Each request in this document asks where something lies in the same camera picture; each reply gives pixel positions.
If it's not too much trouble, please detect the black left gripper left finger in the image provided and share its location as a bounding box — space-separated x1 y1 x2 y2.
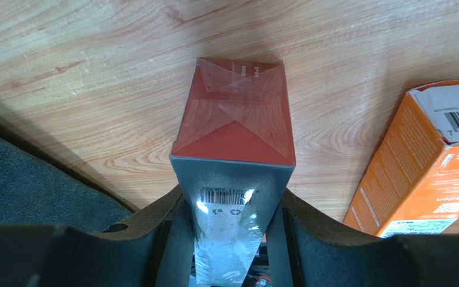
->
0 187 194 286

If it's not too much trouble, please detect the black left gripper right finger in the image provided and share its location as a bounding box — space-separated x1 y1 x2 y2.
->
266 191 459 286

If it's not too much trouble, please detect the silver red toothpaste box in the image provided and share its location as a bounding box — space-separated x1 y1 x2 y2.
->
170 57 296 286

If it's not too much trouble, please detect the dark green pillow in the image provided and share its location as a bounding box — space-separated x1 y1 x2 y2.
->
0 128 132 231

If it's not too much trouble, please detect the orange toothpaste box left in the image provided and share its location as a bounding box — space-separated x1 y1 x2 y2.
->
343 80 459 238

